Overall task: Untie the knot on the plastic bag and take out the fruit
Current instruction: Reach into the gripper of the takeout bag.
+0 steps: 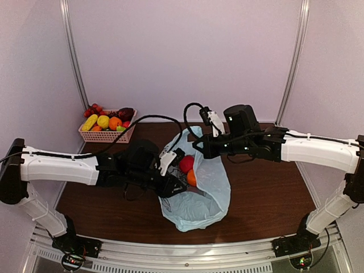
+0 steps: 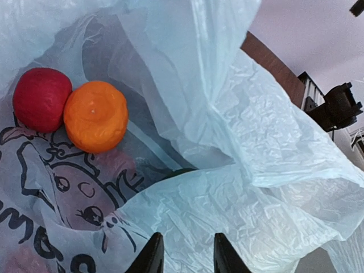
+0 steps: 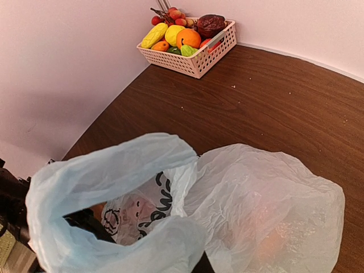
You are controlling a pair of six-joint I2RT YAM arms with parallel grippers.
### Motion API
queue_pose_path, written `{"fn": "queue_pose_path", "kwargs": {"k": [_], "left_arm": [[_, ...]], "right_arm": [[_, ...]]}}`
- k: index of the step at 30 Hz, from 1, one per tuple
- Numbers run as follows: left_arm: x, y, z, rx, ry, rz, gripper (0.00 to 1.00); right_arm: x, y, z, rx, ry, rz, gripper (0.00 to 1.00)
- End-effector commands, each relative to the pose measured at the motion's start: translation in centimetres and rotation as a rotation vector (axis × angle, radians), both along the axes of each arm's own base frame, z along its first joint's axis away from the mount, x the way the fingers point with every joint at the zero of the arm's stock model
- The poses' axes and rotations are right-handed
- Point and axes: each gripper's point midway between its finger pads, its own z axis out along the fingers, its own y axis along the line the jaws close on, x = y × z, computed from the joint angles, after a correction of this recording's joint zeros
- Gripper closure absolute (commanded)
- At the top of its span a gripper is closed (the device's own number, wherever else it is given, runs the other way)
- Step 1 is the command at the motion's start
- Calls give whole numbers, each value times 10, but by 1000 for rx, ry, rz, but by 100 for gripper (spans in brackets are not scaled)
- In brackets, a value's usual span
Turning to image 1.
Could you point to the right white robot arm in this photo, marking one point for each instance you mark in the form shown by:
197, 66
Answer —
332, 167

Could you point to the red apple in bag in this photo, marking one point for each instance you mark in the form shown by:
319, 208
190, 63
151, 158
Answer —
186, 164

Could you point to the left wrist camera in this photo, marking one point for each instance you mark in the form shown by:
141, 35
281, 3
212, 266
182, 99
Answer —
167, 159

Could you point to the aluminium corner post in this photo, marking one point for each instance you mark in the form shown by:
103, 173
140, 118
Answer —
66, 18
297, 50

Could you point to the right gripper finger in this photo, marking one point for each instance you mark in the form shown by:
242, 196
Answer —
199, 139
199, 146

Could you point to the orange fruit in bag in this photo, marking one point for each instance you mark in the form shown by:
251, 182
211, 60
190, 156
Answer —
191, 179

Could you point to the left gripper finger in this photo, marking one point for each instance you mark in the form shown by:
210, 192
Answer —
178, 189
179, 178

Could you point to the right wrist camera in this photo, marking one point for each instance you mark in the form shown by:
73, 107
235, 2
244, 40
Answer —
210, 118

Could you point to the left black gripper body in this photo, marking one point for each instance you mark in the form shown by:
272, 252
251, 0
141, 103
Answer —
138, 176

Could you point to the dark purple grapes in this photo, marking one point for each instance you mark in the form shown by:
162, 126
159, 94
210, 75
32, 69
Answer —
112, 114

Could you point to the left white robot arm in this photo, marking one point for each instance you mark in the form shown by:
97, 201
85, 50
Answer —
24, 164

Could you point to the red lychee bunch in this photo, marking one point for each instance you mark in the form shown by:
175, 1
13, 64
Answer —
94, 109

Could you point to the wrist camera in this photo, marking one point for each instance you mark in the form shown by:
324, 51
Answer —
210, 118
167, 159

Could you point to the right aluminium corner post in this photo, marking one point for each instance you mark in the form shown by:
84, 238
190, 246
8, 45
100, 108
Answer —
297, 50

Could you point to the left aluminium corner post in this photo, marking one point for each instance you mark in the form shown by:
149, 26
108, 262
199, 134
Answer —
66, 18

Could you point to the dark red apple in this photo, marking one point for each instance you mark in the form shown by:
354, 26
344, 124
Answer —
125, 114

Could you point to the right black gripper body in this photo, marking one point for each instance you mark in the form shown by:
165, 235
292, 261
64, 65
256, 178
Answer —
237, 143

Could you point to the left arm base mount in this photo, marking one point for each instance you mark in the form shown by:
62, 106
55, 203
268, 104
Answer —
71, 243

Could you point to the pink perforated plastic basket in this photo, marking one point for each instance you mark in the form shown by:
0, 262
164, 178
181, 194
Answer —
107, 135

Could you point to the yellow fruit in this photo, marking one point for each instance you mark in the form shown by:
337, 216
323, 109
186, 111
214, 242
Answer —
89, 123

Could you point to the orange fruit in basket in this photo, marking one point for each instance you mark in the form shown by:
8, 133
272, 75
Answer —
114, 122

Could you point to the yellow lemon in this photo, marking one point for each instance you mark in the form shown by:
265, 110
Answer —
103, 121

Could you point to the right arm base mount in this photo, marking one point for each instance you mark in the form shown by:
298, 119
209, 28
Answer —
302, 241

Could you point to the green pear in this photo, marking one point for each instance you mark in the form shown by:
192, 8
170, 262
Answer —
120, 128

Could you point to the front aluminium rail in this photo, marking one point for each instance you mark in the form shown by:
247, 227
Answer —
249, 256

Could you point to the light blue printed plastic bag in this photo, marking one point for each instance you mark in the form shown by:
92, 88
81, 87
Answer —
205, 204

